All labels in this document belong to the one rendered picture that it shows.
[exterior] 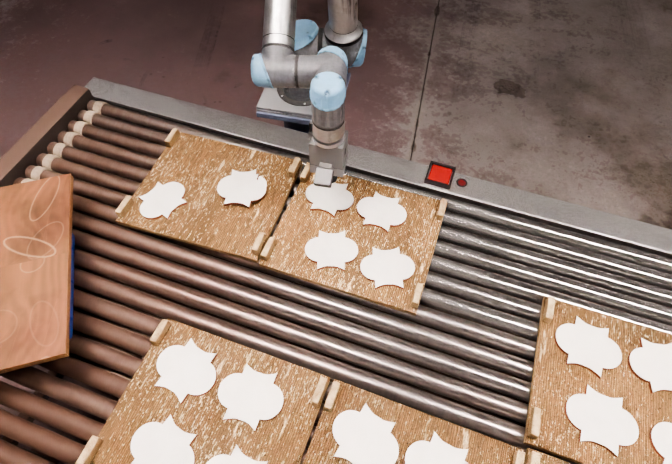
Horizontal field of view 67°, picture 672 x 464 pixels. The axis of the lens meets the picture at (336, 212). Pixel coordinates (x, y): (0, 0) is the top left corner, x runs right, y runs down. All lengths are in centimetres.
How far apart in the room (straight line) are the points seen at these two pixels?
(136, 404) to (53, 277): 34
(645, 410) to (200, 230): 111
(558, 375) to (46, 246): 120
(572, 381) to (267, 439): 67
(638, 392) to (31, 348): 129
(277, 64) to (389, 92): 199
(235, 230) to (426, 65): 225
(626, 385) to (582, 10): 320
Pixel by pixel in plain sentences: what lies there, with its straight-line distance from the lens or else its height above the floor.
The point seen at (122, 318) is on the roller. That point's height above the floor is 92.
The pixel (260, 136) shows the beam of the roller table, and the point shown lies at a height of 92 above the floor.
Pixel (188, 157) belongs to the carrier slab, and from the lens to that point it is 156.
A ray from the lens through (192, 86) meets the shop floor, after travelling 328.
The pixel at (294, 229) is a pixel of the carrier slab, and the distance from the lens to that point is 134.
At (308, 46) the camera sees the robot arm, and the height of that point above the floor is 109.
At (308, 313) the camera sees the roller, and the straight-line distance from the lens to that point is 124.
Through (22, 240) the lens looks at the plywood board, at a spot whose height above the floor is 104.
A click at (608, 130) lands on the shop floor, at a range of 327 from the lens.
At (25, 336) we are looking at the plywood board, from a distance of 127.
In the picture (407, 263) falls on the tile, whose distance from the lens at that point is 129.
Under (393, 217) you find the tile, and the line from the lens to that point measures 136.
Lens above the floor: 205
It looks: 54 degrees down
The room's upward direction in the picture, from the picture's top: straight up
